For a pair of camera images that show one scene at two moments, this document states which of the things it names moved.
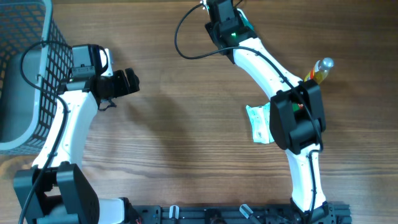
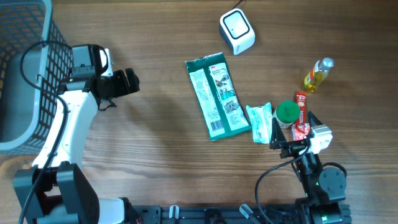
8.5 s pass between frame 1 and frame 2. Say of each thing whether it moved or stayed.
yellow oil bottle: stayed
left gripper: stayed
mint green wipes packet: stayed
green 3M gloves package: moved
